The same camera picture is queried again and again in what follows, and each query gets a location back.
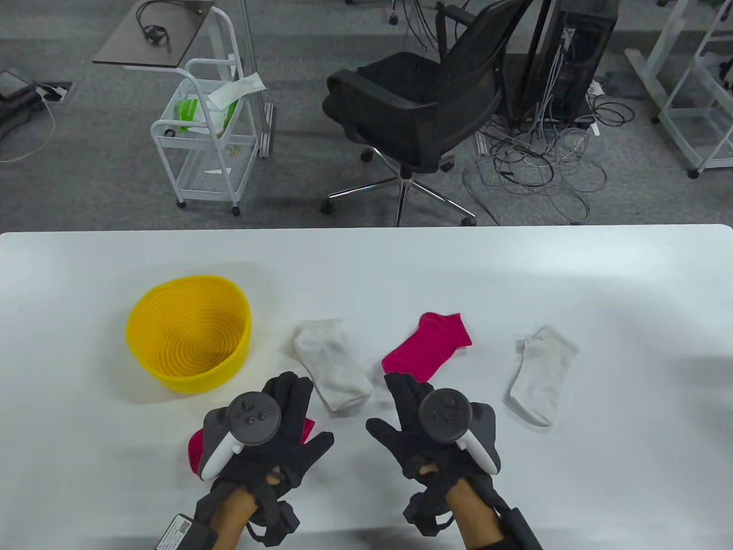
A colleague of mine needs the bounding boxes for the white wire rack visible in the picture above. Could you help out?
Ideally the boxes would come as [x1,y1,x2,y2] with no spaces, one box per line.
[657,0,733,179]

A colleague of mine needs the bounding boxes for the white floor cable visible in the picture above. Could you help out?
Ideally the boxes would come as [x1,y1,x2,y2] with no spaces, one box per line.
[0,95,57,164]

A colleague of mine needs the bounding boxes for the grey white right hand controller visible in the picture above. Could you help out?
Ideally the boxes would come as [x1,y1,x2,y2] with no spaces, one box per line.
[418,388,502,475]

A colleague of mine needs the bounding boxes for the hanging black cables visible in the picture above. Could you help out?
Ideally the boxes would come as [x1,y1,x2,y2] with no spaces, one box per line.
[403,0,444,52]

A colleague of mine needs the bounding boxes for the dark top side table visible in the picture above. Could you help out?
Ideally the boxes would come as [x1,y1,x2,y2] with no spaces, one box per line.
[92,0,215,72]

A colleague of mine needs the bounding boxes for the black device on floor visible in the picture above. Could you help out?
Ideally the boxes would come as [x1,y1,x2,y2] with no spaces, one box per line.
[0,69,44,141]

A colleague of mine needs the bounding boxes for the black office chair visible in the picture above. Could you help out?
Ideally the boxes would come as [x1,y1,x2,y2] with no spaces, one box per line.
[321,0,536,227]

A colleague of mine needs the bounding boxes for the grey metal stand post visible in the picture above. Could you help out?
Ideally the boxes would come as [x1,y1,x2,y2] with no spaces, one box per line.
[239,0,277,159]

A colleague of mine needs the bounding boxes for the person's left forearm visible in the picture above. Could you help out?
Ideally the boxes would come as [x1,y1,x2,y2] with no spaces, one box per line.
[209,490,258,550]

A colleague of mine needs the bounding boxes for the person's left hand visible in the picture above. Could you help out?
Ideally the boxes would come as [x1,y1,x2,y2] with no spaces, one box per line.
[212,371,335,496]

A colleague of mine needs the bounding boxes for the black computer tower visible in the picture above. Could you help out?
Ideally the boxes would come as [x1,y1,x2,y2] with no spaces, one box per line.
[518,0,620,124]

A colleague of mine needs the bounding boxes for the white rolling wire cart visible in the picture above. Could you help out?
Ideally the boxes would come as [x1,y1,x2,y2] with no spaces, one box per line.
[150,6,259,217]

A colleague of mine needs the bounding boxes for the floor socket box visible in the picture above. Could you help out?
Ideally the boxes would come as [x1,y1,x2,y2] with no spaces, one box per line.
[36,81,74,104]

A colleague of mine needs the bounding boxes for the person's right hand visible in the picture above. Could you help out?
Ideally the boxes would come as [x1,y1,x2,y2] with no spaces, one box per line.
[365,371,498,494]

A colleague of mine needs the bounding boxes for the tangle of floor cables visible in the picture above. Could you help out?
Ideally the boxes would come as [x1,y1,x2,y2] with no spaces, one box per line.
[463,80,635,225]

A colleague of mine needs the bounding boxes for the person's right forearm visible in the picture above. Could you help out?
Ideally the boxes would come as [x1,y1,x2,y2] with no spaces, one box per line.
[447,481,505,550]

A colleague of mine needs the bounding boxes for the grey white left hand controller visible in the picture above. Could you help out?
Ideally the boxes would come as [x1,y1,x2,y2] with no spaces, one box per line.
[198,391,282,481]

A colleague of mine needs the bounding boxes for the black labelled wrist box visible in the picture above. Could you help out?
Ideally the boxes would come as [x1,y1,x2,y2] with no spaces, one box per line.
[157,514,218,550]

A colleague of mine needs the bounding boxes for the white desk leg frame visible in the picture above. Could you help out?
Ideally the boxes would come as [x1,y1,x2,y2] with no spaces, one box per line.
[624,0,688,124]

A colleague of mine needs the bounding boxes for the yellow ribbed basket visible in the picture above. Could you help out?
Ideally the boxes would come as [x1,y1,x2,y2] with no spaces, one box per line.
[125,276,253,394]

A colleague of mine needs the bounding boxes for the green white packet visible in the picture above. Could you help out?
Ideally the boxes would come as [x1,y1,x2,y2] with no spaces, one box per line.
[175,99,241,133]

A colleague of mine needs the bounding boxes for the white sock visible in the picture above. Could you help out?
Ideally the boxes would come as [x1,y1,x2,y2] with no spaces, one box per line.
[509,325,579,427]
[294,319,375,414]

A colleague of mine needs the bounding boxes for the black plain wrist box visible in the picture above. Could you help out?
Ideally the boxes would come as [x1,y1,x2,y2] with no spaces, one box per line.
[498,507,543,550]

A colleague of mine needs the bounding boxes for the black cable on side table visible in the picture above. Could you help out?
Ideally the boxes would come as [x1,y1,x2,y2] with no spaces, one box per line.
[136,0,214,46]

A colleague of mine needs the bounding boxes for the grey white hand controller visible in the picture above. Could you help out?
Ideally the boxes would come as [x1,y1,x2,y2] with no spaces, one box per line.
[418,388,502,475]
[198,391,282,481]

